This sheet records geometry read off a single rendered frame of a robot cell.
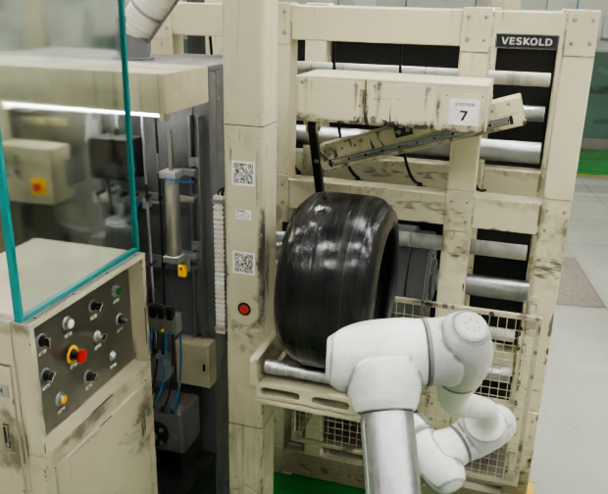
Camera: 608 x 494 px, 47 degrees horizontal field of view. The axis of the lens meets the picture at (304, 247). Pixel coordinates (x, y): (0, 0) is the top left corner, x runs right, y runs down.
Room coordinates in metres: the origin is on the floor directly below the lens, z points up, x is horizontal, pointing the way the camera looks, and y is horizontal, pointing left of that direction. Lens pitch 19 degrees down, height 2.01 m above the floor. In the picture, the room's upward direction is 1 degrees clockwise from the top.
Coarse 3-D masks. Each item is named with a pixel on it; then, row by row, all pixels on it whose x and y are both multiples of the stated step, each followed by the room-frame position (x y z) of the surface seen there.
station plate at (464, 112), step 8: (456, 104) 2.15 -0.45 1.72; (464, 104) 2.15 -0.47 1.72; (472, 104) 2.14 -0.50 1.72; (480, 104) 2.13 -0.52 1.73; (456, 112) 2.15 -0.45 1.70; (464, 112) 2.15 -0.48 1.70; (472, 112) 2.14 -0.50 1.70; (448, 120) 2.16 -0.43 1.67; (456, 120) 2.15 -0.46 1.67; (464, 120) 2.14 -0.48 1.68; (472, 120) 2.14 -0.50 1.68
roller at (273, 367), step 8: (272, 360) 1.99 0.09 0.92; (264, 368) 1.97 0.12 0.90; (272, 368) 1.97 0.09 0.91; (280, 368) 1.96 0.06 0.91; (288, 368) 1.96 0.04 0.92; (296, 368) 1.95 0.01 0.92; (304, 368) 1.95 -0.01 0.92; (312, 368) 1.95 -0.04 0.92; (288, 376) 1.96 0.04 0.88; (296, 376) 1.94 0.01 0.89; (304, 376) 1.93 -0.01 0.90; (312, 376) 1.93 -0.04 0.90; (320, 376) 1.92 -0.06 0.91
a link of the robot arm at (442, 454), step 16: (432, 432) 1.55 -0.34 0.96; (448, 432) 1.54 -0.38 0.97; (432, 448) 1.50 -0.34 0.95; (448, 448) 1.50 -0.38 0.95; (464, 448) 1.51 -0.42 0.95; (432, 464) 1.47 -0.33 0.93; (448, 464) 1.47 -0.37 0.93; (464, 464) 1.51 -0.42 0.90; (432, 480) 1.45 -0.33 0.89; (448, 480) 1.44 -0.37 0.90; (464, 480) 1.46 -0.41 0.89
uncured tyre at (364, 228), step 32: (320, 192) 2.11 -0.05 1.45; (288, 224) 1.99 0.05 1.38; (320, 224) 1.93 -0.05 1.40; (352, 224) 1.91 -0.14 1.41; (384, 224) 1.96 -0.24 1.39; (288, 256) 1.88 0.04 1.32; (320, 256) 1.85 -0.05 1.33; (352, 256) 1.84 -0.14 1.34; (384, 256) 2.29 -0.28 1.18; (288, 288) 1.84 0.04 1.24; (320, 288) 1.81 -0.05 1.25; (352, 288) 1.79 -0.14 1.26; (384, 288) 2.26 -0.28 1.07; (288, 320) 1.83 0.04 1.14; (320, 320) 1.80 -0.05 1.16; (352, 320) 1.78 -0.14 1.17; (288, 352) 1.89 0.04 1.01; (320, 352) 1.83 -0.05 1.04
